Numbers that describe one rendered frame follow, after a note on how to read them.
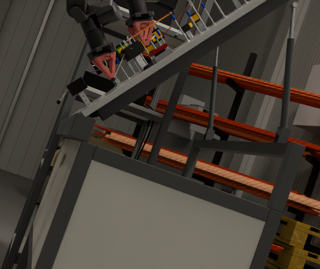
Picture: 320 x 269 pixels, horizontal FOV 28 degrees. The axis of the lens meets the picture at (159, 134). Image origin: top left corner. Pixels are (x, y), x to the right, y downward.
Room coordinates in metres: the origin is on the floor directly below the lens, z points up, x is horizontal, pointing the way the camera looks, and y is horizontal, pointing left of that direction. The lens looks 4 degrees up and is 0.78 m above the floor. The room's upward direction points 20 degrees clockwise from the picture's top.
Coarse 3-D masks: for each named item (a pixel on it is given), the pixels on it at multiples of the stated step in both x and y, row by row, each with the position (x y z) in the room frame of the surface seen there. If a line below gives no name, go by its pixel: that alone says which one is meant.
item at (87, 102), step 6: (78, 78) 2.29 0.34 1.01; (72, 84) 2.28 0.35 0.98; (78, 84) 2.29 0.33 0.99; (84, 84) 2.29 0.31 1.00; (66, 90) 2.30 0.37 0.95; (72, 90) 2.28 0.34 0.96; (78, 90) 2.29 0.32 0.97; (72, 96) 2.33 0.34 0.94; (84, 96) 2.31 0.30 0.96; (84, 102) 2.31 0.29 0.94; (90, 102) 2.31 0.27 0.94
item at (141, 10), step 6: (132, 0) 2.01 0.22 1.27; (138, 0) 2.01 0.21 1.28; (144, 0) 2.03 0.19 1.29; (132, 6) 2.01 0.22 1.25; (138, 6) 2.01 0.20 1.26; (144, 6) 2.02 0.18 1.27; (132, 12) 2.01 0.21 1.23; (138, 12) 1.98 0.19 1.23; (144, 12) 1.99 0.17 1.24; (150, 12) 2.00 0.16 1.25; (126, 24) 2.07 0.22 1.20
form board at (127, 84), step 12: (252, 0) 2.20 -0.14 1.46; (264, 0) 1.79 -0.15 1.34; (240, 12) 1.78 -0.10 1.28; (216, 24) 1.88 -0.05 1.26; (228, 24) 1.77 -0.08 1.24; (204, 36) 1.76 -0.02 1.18; (180, 48) 1.76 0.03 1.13; (168, 60) 1.75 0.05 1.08; (144, 72) 1.74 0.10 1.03; (120, 84) 2.34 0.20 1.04; (132, 84) 1.74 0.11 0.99; (108, 96) 1.73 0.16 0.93; (84, 108) 1.98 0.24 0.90; (96, 108) 1.73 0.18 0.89
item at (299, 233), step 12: (288, 228) 3.50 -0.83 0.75; (300, 228) 3.45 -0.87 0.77; (312, 228) 3.58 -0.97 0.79; (276, 240) 3.62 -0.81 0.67; (288, 240) 3.46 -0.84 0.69; (300, 240) 3.46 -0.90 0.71; (288, 252) 3.47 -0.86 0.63; (300, 252) 3.45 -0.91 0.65; (312, 252) 3.53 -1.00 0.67; (276, 264) 3.54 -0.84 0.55; (288, 264) 3.44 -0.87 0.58; (300, 264) 3.45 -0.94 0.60
